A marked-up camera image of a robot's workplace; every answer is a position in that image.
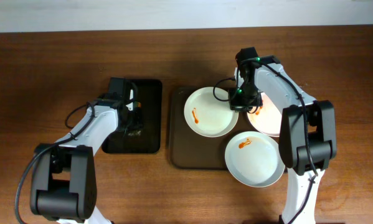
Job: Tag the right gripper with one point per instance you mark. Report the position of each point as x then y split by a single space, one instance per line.
245 104

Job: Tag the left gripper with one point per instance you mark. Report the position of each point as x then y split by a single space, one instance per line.
133 123

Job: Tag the cream white plate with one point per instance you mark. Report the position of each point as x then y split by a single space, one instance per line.
206 115

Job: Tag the green yellow sponge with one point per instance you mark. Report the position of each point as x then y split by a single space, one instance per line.
136 104

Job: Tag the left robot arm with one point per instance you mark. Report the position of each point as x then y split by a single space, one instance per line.
64 185

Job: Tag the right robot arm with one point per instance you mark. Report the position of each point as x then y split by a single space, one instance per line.
307 140

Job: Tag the black plastic tray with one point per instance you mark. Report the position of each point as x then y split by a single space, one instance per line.
149 93

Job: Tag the brown serving tray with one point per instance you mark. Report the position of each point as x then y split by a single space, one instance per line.
189 150

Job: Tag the pink white plate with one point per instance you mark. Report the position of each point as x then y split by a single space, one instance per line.
266 119

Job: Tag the pale blue plate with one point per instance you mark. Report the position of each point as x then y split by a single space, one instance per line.
254 159

